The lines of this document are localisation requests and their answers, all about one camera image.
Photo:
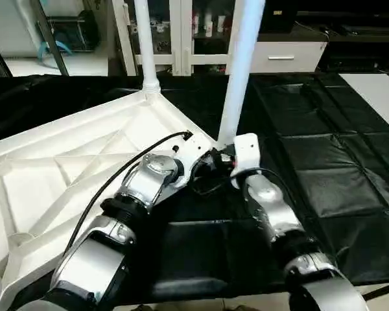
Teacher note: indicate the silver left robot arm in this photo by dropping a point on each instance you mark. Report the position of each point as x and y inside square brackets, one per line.
[142, 184]

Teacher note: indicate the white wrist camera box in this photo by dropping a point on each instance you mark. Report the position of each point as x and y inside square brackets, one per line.
[246, 155]
[191, 155]

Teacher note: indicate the black table mat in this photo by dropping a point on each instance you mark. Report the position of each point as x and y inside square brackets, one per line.
[324, 162]

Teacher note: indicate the white drawer unit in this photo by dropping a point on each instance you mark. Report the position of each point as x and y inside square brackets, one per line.
[285, 58]

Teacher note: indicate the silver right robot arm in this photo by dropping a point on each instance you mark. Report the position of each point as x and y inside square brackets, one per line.
[272, 207]

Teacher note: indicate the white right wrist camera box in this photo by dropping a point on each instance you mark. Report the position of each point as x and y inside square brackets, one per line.
[246, 155]

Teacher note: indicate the white glass door cabinet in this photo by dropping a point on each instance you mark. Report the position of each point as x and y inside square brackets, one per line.
[181, 32]

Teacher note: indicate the white plastic table top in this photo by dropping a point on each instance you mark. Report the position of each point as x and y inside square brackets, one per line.
[52, 162]

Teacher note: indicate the black metal workbench leg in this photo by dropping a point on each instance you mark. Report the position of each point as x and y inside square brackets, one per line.
[384, 291]

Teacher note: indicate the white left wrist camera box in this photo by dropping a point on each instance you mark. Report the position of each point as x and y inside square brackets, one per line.
[191, 155]

